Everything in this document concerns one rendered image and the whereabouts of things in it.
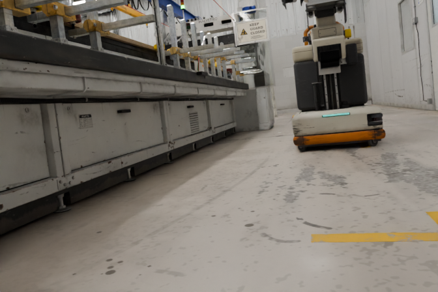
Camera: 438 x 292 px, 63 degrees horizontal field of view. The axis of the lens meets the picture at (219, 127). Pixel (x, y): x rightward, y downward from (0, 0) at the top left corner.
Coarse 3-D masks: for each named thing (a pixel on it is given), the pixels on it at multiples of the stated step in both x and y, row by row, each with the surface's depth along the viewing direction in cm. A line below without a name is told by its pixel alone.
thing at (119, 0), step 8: (96, 0) 136; (104, 0) 135; (112, 0) 134; (120, 0) 134; (72, 8) 139; (80, 8) 138; (88, 8) 137; (96, 8) 137; (104, 8) 138; (32, 16) 144; (40, 16) 143
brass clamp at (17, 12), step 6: (0, 0) 110; (6, 0) 113; (12, 0) 115; (0, 6) 111; (6, 6) 112; (12, 6) 115; (12, 12) 118; (18, 12) 119; (24, 12) 119; (30, 12) 122
